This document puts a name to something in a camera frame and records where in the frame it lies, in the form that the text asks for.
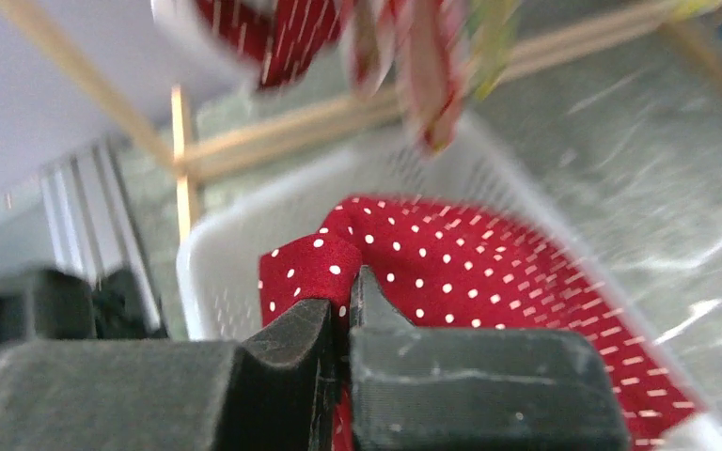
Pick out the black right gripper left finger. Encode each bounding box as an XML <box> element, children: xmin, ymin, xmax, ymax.
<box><xmin>0</xmin><ymin>300</ymin><xmax>336</xmax><ymax>450</ymax></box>

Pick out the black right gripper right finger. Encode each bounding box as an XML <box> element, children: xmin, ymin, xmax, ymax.
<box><xmin>349</xmin><ymin>267</ymin><xmax>630</xmax><ymax>450</ymax></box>

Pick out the white red flower skirt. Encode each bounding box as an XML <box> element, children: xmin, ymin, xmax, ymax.
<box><xmin>337</xmin><ymin>1</ymin><xmax>470</xmax><ymax>155</ymax></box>

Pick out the yellow lemon print skirt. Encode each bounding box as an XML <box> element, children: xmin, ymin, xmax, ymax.
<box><xmin>469</xmin><ymin>1</ymin><xmax>722</xmax><ymax>100</ymax></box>

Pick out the white plastic basket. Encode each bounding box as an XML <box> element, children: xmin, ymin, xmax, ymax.
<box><xmin>177</xmin><ymin>115</ymin><xmax>722</xmax><ymax>450</ymax></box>

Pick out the wooden clothes rack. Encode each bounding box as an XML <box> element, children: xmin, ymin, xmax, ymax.
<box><xmin>0</xmin><ymin>1</ymin><xmax>722</xmax><ymax>237</ymax></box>

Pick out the aluminium frame rail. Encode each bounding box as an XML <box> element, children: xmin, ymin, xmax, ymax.
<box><xmin>39</xmin><ymin>140</ymin><xmax>163</xmax><ymax>331</ymax></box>

